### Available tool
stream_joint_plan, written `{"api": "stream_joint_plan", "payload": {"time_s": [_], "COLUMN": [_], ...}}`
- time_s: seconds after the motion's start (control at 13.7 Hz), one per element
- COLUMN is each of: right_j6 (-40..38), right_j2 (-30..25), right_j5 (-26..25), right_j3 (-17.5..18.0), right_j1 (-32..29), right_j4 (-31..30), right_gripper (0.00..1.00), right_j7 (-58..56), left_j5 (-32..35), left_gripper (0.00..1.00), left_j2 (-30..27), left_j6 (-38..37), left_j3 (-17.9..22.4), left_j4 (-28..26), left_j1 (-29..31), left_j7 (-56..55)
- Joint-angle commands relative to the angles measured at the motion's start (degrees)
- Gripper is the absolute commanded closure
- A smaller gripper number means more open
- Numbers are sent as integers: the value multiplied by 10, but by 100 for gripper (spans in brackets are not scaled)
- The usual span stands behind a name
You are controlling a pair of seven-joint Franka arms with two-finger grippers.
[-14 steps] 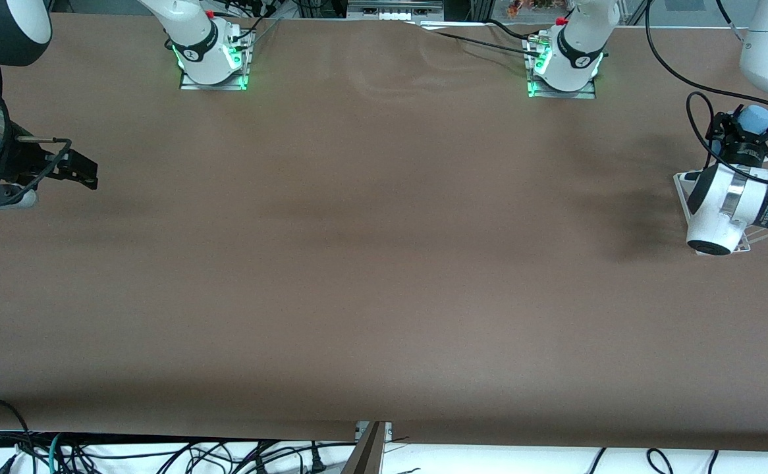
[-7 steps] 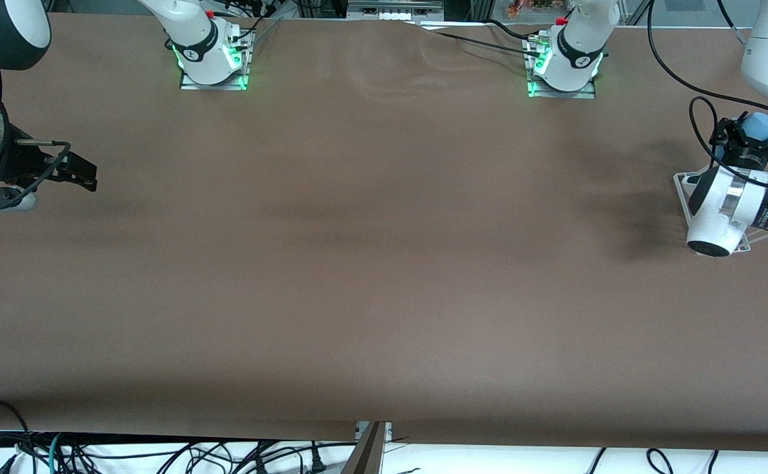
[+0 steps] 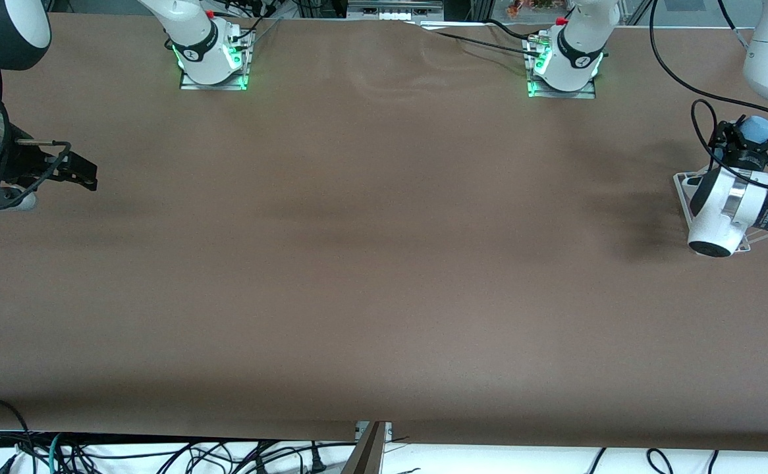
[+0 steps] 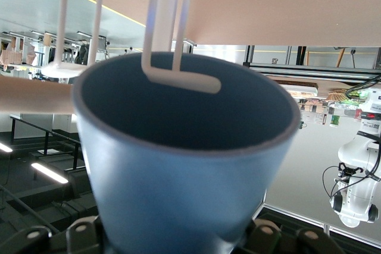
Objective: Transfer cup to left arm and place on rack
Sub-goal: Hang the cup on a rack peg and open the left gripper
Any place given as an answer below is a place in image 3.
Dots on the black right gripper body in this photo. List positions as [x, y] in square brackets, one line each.
[20, 164]

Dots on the light blue plastic cup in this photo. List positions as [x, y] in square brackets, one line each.
[756, 129]

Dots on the metal bar below table edge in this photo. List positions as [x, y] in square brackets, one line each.
[367, 454]

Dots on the brown table cover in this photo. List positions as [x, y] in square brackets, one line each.
[384, 276]

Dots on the white power strip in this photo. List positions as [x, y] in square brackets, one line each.
[394, 13]

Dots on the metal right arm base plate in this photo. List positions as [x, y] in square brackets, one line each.
[239, 82]

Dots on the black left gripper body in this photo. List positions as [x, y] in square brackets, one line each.
[747, 160]

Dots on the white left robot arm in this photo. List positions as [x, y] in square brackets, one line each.
[720, 210]

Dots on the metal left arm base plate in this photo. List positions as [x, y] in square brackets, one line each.
[588, 93]

